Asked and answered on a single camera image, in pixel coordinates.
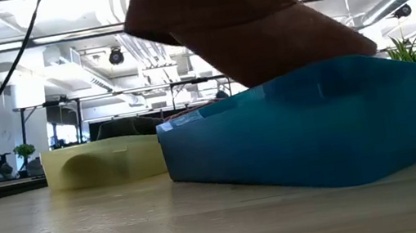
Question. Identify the blue plastic bin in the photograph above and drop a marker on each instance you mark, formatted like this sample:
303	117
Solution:
310	138

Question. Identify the black baseball cap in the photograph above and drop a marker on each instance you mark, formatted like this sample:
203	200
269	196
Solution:
131	127

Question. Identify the green spiky plant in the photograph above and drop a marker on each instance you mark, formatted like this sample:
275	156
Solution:
413	54

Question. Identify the yellow plastic bin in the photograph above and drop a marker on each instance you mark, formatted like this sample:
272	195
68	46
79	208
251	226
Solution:
108	164

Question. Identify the black metal rack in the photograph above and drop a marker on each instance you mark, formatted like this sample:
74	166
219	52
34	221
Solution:
23	127

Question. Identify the small potted shrub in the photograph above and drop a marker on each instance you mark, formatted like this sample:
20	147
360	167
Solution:
24	151

